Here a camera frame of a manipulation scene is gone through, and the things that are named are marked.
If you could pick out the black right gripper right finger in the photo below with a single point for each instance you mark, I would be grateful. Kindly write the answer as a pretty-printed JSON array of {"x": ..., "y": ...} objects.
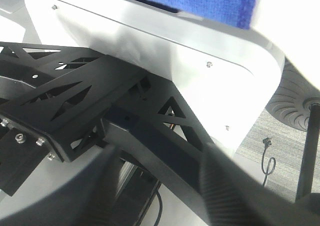
[{"x": 233, "y": 198}]

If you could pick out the white table underside panel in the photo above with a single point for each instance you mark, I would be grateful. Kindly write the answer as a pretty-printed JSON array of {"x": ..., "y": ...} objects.
[{"x": 226, "y": 75}]

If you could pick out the black ribbed wheel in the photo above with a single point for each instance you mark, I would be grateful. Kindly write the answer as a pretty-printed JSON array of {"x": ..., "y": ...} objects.
[{"x": 291, "y": 102}]

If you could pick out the black tripod pole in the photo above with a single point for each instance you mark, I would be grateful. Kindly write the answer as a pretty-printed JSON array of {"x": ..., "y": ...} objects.
[{"x": 306, "y": 175}]

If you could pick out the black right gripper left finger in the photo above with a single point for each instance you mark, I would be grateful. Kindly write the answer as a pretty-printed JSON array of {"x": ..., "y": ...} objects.
[{"x": 86, "y": 200}]

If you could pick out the black metal robot frame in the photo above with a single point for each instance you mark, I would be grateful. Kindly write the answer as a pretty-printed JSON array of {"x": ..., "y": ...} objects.
[{"x": 65, "y": 100}]

